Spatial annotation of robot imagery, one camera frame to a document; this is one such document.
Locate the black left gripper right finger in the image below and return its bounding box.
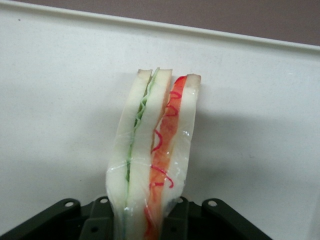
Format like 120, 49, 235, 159
159, 196, 209, 240

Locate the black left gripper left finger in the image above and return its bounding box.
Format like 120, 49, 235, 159
79, 195, 118, 240

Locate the triangle sandwich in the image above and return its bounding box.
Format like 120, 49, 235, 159
105, 67, 202, 240

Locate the beige plastic tray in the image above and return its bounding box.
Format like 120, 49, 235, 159
0, 0, 320, 240

